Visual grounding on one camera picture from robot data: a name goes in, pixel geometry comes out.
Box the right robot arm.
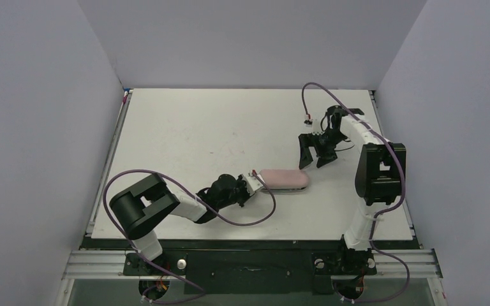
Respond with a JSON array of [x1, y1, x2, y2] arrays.
[[298, 106, 406, 251]]

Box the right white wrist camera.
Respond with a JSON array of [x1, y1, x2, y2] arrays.
[[304, 119, 323, 135]]

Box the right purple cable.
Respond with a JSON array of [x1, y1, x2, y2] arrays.
[[301, 82, 411, 304]]

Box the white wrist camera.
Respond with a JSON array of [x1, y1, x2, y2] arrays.
[[304, 119, 323, 135], [244, 171, 265, 196]]

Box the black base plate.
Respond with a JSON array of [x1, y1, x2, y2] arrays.
[[80, 237, 420, 296]]

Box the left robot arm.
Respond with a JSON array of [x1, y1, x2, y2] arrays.
[[109, 174, 263, 261]]

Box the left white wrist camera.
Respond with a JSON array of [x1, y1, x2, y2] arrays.
[[244, 171, 265, 196]]

